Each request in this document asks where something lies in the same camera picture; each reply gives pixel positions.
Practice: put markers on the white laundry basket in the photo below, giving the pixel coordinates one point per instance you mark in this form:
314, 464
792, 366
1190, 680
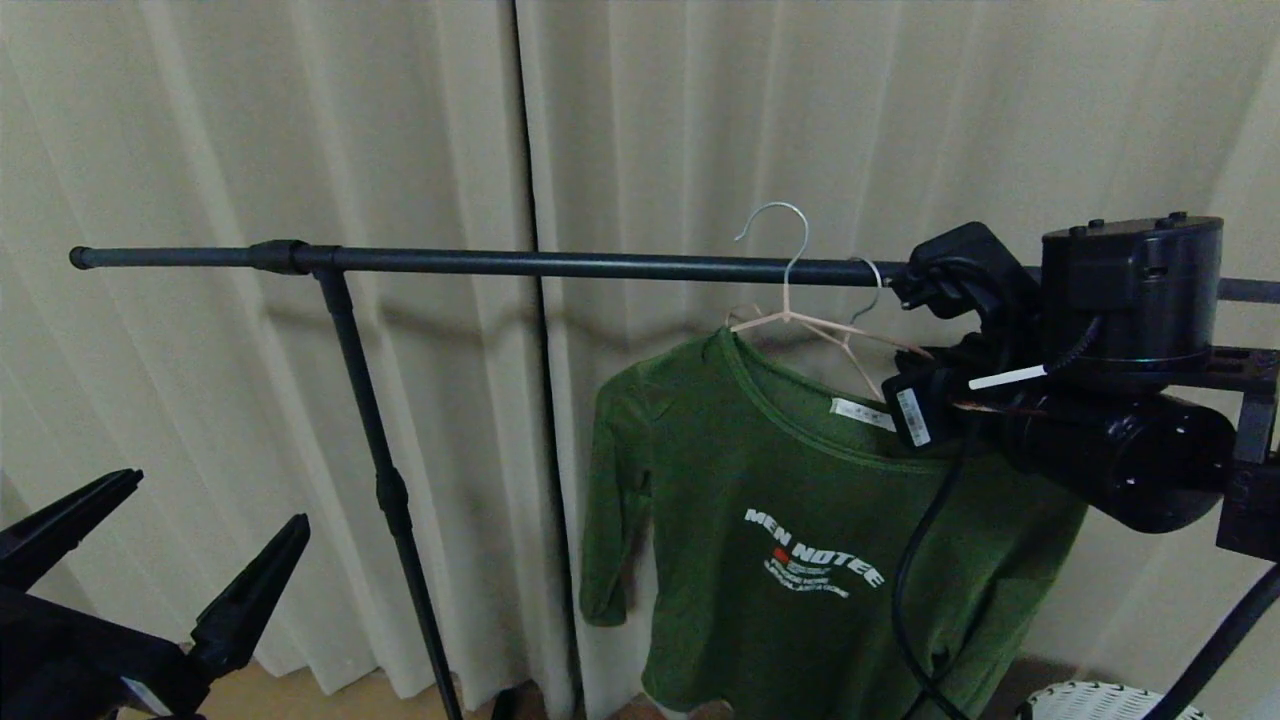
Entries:
1100, 702

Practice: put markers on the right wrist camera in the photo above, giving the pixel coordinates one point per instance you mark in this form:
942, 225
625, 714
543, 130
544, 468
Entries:
965, 270

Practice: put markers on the green printed shirt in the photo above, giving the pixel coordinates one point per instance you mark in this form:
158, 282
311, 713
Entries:
760, 450

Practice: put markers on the pink clothes hanger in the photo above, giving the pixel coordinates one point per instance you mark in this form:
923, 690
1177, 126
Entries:
788, 300
868, 268

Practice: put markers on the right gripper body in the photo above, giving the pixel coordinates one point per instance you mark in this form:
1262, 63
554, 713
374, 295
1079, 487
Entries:
1130, 460

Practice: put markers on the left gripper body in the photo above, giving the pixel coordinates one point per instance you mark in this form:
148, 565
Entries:
70, 670

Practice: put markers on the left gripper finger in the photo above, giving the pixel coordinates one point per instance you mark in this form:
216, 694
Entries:
70, 520
250, 600

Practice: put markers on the black clothes rack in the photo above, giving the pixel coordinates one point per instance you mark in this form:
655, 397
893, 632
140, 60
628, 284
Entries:
600, 265

